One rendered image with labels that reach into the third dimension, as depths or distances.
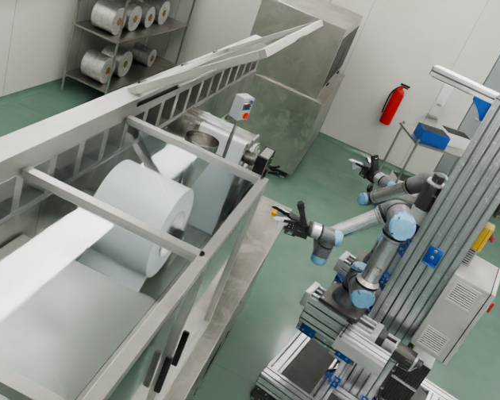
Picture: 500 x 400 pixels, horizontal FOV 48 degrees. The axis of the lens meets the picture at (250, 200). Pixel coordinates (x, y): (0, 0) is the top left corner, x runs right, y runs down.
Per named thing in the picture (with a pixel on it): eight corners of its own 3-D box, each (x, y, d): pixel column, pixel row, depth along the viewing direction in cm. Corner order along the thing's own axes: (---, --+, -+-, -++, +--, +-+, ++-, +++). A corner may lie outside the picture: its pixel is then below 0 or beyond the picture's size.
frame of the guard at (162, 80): (270, 71, 186) (264, 48, 184) (131, 109, 206) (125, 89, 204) (326, 33, 286) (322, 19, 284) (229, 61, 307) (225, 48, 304)
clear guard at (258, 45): (261, 54, 189) (261, 52, 189) (137, 90, 208) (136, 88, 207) (317, 25, 282) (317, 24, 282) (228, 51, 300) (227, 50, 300)
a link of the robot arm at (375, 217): (401, 188, 265) (308, 226, 279) (405, 198, 256) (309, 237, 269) (411, 208, 270) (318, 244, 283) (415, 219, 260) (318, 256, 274)
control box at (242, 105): (239, 122, 231) (247, 100, 226) (228, 115, 234) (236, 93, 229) (250, 121, 236) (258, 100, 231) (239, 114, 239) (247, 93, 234)
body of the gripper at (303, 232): (282, 232, 256) (306, 241, 257) (289, 216, 253) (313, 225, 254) (282, 226, 263) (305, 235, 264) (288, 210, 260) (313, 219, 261)
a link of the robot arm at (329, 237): (337, 251, 259) (345, 237, 255) (315, 244, 258) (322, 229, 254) (336, 243, 266) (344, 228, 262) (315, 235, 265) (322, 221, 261)
